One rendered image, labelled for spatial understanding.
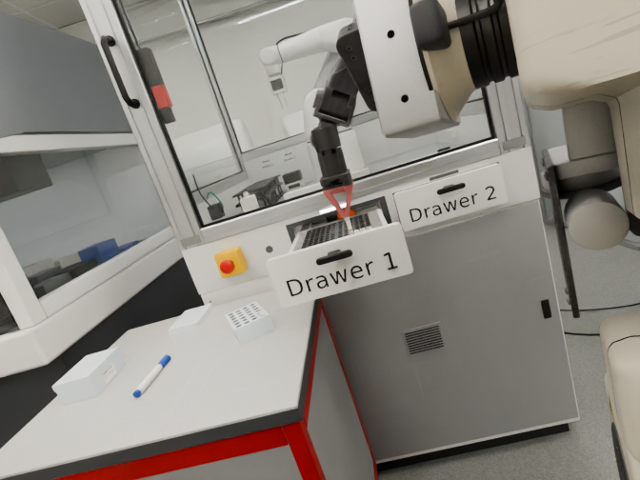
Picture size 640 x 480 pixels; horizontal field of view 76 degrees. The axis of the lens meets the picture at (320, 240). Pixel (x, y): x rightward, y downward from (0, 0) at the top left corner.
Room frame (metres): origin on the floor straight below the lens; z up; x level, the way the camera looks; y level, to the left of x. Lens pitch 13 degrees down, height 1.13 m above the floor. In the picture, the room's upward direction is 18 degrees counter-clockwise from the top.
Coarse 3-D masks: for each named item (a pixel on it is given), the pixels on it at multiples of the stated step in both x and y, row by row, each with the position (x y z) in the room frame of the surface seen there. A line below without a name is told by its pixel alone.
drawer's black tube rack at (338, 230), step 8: (360, 216) 1.10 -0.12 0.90; (368, 216) 1.07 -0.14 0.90; (336, 224) 1.10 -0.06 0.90; (344, 224) 1.07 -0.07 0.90; (352, 224) 1.04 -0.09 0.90; (360, 224) 1.01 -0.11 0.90; (368, 224) 0.99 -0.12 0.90; (312, 232) 1.10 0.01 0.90; (320, 232) 1.06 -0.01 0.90; (328, 232) 1.04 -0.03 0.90; (336, 232) 1.00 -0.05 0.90; (344, 232) 0.98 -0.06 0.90; (304, 240) 1.04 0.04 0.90; (312, 240) 1.00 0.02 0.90; (320, 240) 0.98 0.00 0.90; (328, 240) 0.96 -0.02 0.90; (304, 248) 0.96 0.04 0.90
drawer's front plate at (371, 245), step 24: (336, 240) 0.82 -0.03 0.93; (360, 240) 0.81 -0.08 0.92; (384, 240) 0.80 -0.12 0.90; (288, 264) 0.83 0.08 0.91; (312, 264) 0.82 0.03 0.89; (336, 264) 0.81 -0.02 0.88; (360, 264) 0.81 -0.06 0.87; (384, 264) 0.80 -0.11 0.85; (408, 264) 0.80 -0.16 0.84; (288, 288) 0.83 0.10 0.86; (312, 288) 0.82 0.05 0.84; (336, 288) 0.82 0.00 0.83
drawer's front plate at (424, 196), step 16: (464, 176) 1.08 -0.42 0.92; (480, 176) 1.08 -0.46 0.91; (496, 176) 1.07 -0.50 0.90; (400, 192) 1.11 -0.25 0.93; (416, 192) 1.10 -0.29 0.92; (432, 192) 1.10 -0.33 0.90; (448, 192) 1.09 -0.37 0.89; (464, 192) 1.09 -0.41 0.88; (480, 192) 1.08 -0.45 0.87; (496, 192) 1.07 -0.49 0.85; (400, 208) 1.11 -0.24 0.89; (416, 208) 1.10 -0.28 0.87; (448, 208) 1.09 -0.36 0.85; (464, 208) 1.09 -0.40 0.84; (480, 208) 1.08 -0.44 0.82; (416, 224) 1.10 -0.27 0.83
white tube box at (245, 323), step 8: (256, 304) 0.97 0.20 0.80; (232, 312) 0.96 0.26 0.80; (240, 312) 0.95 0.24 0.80; (248, 312) 0.94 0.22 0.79; (256, 312) 0.91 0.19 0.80; (264, 312) 0.90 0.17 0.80; (232, 320) 0.91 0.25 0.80; (240, 320) 0.90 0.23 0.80; (248, 320) 0.88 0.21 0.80; (256, 320) 0.87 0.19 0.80; (264, 320) 0.87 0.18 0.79; (232, 328) 0.87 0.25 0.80; (240, 328) 0.85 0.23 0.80; (248, 328) 0.86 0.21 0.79; (256, 328) 0.87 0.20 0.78; (264, 328) 0.87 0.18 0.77; (272, 328) 0.88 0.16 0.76; (240, 336) 0.85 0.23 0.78; (248, 336) 0.86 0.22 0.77; (256, 336) 0.86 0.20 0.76; (240, 344) 0.85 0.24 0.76
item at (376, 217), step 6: (372, 210) 1.15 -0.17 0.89; (378, 210) 1.13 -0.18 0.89; (354, 216) 1.16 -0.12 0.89; (372, 216) 1.15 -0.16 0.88; (378, 216) 1.10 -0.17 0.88; (372, 222) 1.15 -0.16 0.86; (378, 222) 1.15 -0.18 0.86; (384, 222) 0.98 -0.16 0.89; (312, 228) 1.18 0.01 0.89; (372, 228) 1.15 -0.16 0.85; (300, 234) 1.17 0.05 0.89; (294, 240) 1.10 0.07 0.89; (300, 240) 1.14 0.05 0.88; (294, 246) 1.03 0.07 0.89; (300, 246) 1.11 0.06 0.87
